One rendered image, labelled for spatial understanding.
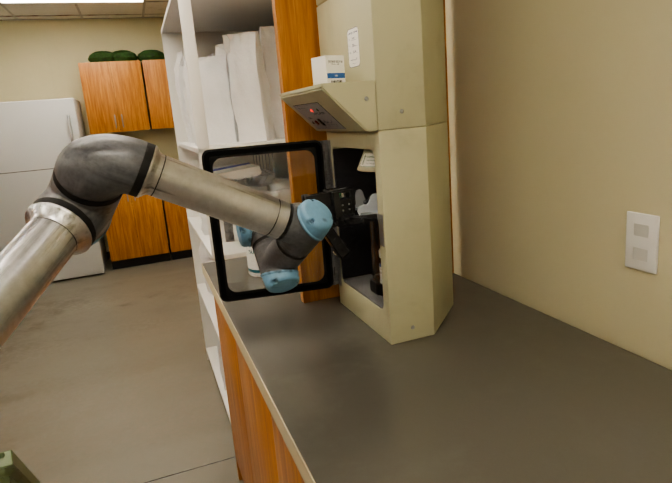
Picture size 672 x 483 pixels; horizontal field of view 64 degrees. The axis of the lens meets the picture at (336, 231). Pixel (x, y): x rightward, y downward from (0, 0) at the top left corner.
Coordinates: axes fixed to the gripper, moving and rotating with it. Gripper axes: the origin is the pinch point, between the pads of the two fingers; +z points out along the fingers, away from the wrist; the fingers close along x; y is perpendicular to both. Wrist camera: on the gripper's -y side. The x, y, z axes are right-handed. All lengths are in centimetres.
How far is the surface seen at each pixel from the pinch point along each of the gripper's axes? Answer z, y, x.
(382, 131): -5.1, 19.5, -13.9
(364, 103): -8.3, 25.5, -13.9
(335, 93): -14.2, 28.1, -13.9
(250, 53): -1, 50, 112
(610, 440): 5, -28, -60
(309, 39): -5.5, 43.0, 23.1
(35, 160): -146, 9, 474
